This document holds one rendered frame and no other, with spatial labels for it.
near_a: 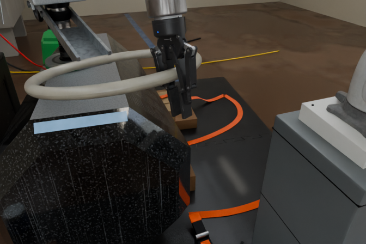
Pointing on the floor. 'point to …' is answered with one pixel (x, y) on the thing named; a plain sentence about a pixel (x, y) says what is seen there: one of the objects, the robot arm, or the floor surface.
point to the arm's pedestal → (309, 190)
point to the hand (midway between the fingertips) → (180, 103)
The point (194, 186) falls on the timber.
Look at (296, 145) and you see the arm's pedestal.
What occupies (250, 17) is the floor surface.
